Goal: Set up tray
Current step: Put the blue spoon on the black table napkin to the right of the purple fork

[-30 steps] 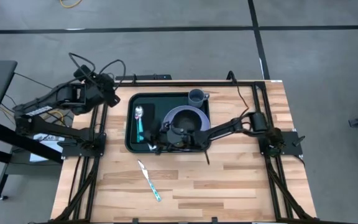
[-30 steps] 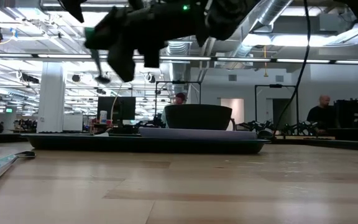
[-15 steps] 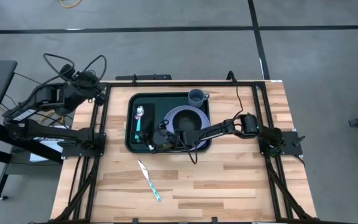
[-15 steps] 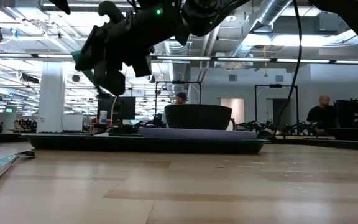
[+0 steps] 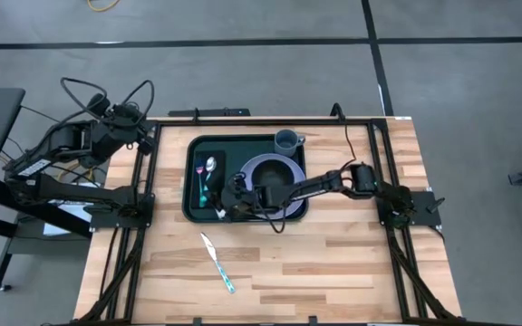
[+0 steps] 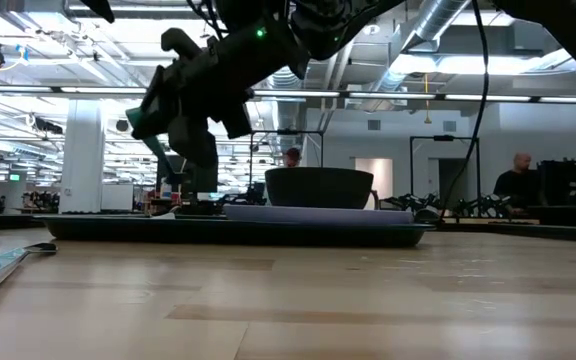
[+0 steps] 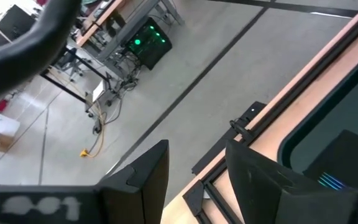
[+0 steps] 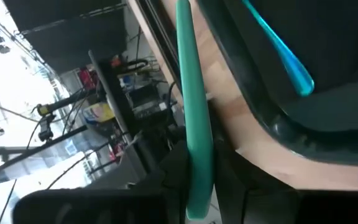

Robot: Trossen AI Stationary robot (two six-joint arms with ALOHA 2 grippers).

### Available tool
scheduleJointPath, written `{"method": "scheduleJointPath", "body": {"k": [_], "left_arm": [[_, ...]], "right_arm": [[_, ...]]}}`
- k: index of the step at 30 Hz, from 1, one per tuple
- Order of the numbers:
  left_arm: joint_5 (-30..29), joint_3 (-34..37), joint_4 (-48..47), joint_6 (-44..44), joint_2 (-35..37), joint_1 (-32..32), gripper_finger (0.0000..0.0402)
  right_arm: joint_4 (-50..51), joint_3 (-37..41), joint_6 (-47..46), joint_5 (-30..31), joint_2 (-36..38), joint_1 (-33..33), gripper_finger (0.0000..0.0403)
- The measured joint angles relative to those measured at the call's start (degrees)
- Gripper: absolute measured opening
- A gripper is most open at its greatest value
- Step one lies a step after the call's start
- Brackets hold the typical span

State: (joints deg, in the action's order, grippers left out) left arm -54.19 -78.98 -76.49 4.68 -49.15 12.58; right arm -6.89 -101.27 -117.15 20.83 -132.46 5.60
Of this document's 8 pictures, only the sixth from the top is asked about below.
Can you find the black bowl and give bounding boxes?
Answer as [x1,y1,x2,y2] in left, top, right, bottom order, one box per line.
[263,166,375,211]

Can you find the black storage cabinet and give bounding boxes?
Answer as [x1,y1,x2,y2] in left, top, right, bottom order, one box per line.
[537,158,576,229]

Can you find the person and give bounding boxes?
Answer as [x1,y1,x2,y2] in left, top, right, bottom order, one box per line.
[281,146,304,169]
[492,152,543,214]

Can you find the rectangular ceiling light panel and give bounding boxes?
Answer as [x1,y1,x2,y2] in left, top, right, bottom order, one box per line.
[392,53,540,77]

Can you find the silver ceiling duct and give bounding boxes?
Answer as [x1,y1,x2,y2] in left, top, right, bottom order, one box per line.
[267,67,311,169]
[367,0,473,94]

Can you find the white building column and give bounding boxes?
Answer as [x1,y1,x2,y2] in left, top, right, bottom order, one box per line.
[59,99,106,215]

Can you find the dark green serving tray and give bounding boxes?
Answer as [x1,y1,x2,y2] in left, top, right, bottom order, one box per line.
[32,213,435,250]

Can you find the black aluminium table frame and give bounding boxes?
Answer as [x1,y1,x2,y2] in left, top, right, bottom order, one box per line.
[0,212,576,245]

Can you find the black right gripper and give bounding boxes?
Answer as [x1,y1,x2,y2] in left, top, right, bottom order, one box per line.
[130,24,309,170]

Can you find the spoon with teal handle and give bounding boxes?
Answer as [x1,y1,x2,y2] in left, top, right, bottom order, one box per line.
[126,106,188,187]

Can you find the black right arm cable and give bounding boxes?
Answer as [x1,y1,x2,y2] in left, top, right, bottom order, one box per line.
[437,0,490,222]

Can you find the white board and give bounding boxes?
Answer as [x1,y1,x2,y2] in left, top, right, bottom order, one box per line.
[100,183,135,212]

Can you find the black background gantry frame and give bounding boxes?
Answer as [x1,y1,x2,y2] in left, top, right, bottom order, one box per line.
[248,129,326,171]
[409,134,482,219]

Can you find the yellow hanging pendant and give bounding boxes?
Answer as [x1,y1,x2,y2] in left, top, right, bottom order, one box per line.
[422,73,433,126]

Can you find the bright doorway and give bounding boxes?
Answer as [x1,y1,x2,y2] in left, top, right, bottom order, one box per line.
[353,157,394,211]

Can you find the lilac round plate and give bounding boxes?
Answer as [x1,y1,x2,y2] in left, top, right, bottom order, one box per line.
[222,203,415,226]

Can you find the black computer monitor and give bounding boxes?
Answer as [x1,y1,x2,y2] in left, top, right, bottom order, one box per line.
[156,154,220,202]

